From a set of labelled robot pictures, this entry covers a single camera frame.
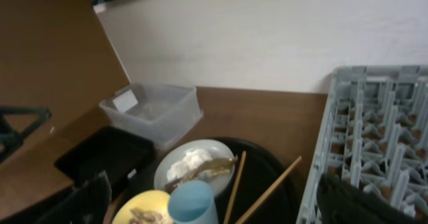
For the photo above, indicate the black rectangular tray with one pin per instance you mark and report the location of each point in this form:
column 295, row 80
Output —
column 112, row 150

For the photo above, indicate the clear plastic bin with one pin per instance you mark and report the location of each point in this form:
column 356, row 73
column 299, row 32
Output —
column 164, row 113

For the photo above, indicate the white tissue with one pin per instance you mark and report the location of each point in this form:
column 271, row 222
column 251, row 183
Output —
column 191, row 160

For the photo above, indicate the yellow bowl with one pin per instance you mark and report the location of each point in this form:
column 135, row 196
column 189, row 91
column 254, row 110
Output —
column 154, row 200

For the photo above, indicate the light blue plastic cup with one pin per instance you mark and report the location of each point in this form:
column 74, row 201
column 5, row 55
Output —
column 193, row 203

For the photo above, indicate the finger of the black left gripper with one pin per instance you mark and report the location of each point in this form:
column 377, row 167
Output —
column 12, row 139

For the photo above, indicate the white label on bin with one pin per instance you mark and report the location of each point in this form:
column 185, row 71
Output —
column 125, row 101

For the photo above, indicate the food scraps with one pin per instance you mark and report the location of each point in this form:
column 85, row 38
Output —
column 140, row 216

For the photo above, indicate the right wooden chopstick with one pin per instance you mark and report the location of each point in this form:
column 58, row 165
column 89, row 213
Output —
column 268, row 192

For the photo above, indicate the gold brown snack wrapper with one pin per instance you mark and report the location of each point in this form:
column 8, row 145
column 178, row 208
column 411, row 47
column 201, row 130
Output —
column 208, row 169

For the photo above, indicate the wooden chopstick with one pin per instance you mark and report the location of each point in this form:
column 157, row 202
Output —
column 235, row 188
column 268, row 192

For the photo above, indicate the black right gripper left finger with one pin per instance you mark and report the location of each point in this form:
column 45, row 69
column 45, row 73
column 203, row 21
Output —
column 87, row 204

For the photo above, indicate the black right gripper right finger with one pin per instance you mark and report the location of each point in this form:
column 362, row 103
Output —
column 341, row 203

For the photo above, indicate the left wooden chopstick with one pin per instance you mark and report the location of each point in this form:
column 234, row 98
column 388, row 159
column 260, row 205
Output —
column 235, row 188

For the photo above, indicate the round black serving tray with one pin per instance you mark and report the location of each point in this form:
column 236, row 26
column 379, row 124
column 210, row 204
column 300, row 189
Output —
column 261, row 169

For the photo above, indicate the grey dishwasher rack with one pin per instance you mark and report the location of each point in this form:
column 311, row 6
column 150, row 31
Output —
column 373, row 136

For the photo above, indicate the grey round plate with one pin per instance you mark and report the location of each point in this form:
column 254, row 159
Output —
column 216, row 148

